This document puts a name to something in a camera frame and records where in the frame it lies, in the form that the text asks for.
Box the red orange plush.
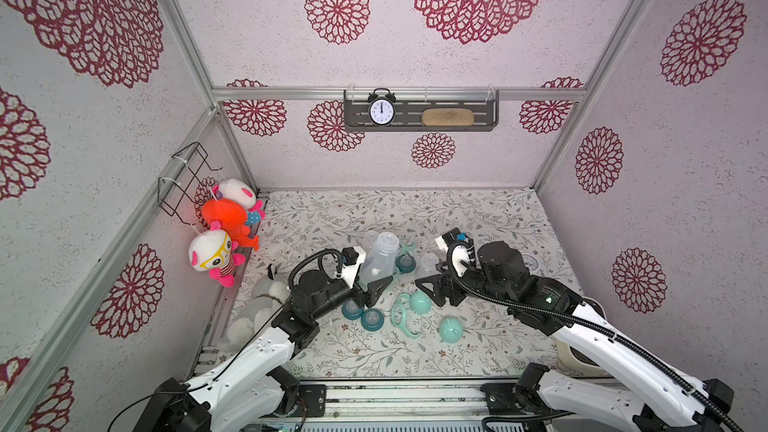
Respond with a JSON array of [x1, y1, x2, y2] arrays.
[[201, 198, 259, 251]]

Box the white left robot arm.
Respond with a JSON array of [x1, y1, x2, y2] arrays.
[[134, 246, 393, 431]]

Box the white sterilizer box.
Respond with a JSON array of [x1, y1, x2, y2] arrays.
[[551, 296, 607, 380]]

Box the black alarm clock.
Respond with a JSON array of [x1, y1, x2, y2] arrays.
[[368, 87, 397, 126]]

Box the clear baby bottle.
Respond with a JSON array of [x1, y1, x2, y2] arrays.
[[358, 232, 400, 289], [418, 252, 440, 278]]

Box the black wire basket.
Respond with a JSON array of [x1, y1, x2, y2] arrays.
[[155, 141, 222, 226]]

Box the white pink plush upper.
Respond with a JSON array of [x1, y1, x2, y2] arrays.
[[213, 178, 263, 212]]

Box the grey white husky plush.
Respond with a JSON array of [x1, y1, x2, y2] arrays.
[[217, 265, 290, 353]]

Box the grey wall shelf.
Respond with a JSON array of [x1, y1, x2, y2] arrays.
[[342, 89, 499, 133]]

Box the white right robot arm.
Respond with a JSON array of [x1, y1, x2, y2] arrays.
[[416, 228, 740, 431]]

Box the metal base rail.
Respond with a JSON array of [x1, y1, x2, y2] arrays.
[[197, 377, 655, 432]]

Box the white alarm clock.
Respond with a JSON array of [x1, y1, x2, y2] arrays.
[[522, 253, 547, 276]]

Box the white plush yellow glasses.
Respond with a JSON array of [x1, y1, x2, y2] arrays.
[[188, 221, 246, 288]]

